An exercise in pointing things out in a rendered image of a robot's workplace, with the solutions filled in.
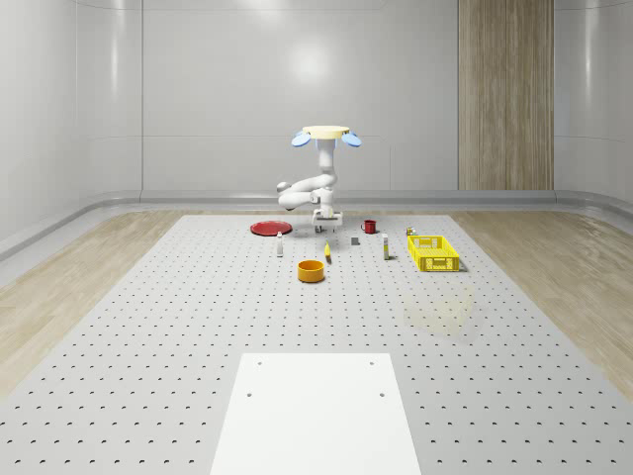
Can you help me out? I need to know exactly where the yellow basket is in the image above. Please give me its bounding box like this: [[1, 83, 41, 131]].
[[406, 234, 461, 273]]

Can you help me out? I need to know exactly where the white board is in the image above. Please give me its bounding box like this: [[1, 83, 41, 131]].
[[209, 352, 423, 475]]

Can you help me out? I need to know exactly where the yellow bowl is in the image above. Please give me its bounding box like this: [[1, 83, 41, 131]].
[[296, 259, 326, 285]]

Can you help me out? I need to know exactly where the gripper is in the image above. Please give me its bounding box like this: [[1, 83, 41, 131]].
[[311, 208, 344, 235]]

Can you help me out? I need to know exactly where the red plate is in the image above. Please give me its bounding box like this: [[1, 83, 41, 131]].
[[249, 220, 295, 238]]

